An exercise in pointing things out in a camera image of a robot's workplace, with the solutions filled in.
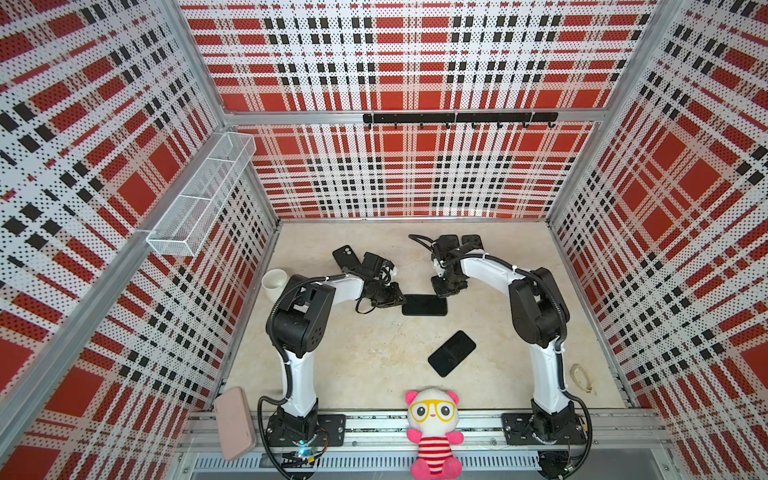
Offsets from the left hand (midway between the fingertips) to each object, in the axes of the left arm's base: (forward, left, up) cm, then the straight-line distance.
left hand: (404, 305), depth 96 cm
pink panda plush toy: (-34, -6, +7) cm, 35 cm away
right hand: (+2, -14, 0) cm, 14 cm away
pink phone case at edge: (-33, +43, +1) cm, 54 cm away
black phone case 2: (0, -6, -1) cm, 7 cm away
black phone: (+26, -26, +3) cm, 37 cm away
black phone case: (+22, +22, -2) cm, 31 cm away
